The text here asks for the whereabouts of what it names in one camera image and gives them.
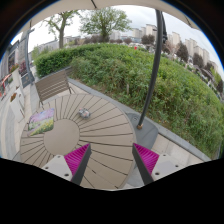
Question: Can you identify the brown slatted bench chair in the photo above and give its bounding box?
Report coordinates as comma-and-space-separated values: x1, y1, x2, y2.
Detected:
35, 70, 73, 104

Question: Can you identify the green hedge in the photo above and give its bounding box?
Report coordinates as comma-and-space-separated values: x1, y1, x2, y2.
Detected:
34, 44, 224, 157

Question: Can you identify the grey lamp post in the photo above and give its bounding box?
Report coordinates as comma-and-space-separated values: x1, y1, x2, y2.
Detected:
23, 27, 36, 84

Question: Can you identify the white planter box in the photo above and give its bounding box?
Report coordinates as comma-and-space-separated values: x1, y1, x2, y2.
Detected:
10, 88, 25, 122

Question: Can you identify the grey computer mouse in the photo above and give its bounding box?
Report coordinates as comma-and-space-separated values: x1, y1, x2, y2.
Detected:
78, 108, 90, 119

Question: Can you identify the round slatted wooden table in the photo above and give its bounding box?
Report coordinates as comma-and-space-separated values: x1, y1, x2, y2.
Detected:
20, 94, 136, 190

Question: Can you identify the dark parasol pole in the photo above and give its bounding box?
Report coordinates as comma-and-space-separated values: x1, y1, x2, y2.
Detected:
136, 9, 164, 130

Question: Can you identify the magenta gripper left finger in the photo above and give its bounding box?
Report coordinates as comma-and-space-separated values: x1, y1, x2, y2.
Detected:
42, 144, 91, 185

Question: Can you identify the beige parasol canopy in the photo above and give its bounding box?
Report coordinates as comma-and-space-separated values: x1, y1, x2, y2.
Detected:
19, 0, 201, 33

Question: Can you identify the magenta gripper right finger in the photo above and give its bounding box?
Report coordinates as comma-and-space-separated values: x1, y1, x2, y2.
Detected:
132, 143, 184, 185

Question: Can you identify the grey parasol base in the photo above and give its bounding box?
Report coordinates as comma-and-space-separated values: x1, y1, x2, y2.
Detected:
127, 113, 158, 149

